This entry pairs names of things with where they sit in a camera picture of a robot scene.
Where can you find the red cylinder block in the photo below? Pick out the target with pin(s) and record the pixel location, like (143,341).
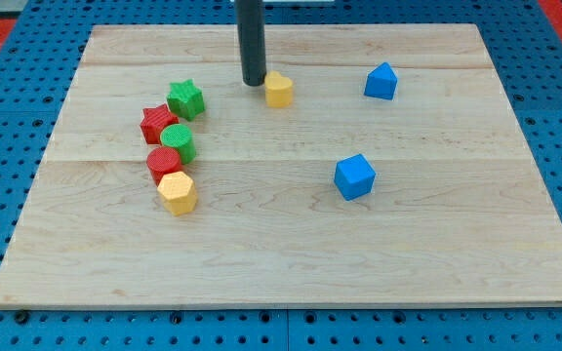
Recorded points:
(162,161)

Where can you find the green star block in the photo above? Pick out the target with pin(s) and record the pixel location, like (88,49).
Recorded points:
(185,99)

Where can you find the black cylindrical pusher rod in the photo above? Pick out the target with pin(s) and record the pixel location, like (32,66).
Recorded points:
(250,29)

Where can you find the yellow hexagon block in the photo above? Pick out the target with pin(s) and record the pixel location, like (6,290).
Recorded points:
(178,193)

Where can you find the yellow heart block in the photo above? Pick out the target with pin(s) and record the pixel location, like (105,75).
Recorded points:
(279,90)

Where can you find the blue cube block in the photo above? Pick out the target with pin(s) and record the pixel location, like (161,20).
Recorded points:
(354,177)

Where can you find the green cylinder block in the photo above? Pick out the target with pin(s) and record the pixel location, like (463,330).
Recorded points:
(180,137)

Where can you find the red star block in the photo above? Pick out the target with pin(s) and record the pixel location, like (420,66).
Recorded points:
(155,120)

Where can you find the blue triangular prism block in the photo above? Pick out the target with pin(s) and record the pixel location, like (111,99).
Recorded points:
(381,82)

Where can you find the light wooden board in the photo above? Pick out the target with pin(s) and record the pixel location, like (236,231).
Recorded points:
(458,215)

